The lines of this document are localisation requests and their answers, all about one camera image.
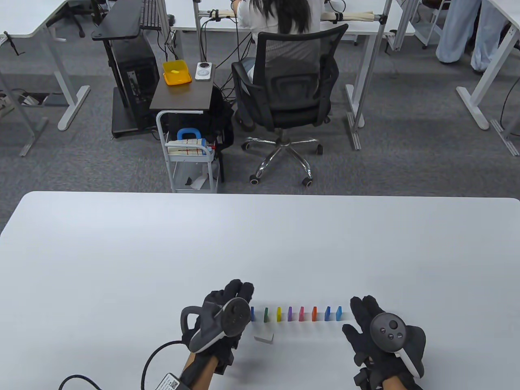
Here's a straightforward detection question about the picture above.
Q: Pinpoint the grey metal frame leg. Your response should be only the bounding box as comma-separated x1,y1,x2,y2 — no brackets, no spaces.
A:
0,69,49,157
490,119,520,156

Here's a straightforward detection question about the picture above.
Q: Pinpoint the person's left hand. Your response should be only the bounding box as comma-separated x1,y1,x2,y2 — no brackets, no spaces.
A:
182,279,255,364

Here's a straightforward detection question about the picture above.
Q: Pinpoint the black forearm battery pack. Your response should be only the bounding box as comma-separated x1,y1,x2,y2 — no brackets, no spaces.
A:
155,373,181,390

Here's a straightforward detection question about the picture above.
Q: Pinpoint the white utility cart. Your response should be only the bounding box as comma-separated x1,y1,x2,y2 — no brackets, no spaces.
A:
156,110,222,194

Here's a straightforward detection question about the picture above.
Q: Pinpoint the person's left forearm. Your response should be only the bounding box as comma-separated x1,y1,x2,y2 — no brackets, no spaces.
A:
181,351,220,390

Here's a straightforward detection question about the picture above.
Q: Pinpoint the white desk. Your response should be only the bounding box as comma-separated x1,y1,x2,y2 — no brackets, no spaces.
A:
0,0,91,131
456,0,520,130
160,0,417,130

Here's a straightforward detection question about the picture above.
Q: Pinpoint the black white handheld controller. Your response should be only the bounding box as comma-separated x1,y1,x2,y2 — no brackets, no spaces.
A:
370,312,424,378
180,297,251,353

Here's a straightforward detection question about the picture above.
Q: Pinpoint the black backpack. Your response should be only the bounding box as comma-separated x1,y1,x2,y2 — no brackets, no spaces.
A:
167,85,235,152

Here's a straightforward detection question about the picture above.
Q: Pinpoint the black cable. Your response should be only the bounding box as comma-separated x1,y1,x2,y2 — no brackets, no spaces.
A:
59,340,189,390

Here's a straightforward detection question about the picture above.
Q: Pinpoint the aluminium frame post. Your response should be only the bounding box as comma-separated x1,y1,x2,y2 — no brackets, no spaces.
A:
192,0,206,61
346,0,394,151

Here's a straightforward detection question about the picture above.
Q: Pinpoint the black swivel chair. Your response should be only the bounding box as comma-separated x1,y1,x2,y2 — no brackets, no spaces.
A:
47,0,108,41

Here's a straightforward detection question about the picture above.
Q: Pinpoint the black keyboard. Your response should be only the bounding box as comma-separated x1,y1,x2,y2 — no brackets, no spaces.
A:
139,0,162,30

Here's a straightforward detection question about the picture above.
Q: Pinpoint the yellow orange plastic container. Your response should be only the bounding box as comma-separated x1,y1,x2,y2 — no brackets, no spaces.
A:
162,60,192,86

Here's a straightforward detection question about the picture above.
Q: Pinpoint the black mesh office chair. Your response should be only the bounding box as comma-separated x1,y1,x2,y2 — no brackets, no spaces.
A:
231,23,349,187

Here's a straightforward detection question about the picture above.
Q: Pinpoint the black rolling stand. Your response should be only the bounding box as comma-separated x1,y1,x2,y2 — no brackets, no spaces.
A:
91,0,160,139

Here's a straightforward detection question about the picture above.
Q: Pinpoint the person's right hand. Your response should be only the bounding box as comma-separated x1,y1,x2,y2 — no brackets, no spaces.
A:
342,295,427,382

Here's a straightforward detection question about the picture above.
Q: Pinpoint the beige bag with blue handle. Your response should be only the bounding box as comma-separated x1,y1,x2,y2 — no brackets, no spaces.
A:
166,128,216,157

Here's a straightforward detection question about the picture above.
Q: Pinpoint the floor socket box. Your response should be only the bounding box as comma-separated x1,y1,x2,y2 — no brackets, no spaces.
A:
18,93,69,107

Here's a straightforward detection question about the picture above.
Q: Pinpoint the brown side table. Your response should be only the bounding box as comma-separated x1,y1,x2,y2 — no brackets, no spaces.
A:
149,67,215,112

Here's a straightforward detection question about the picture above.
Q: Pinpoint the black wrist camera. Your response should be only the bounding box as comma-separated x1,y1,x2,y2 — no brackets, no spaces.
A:
213,351,235,375
353,366,376,390

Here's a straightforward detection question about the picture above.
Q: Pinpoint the black computer tower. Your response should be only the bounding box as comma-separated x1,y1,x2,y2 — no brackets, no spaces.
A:
112,39,160,126

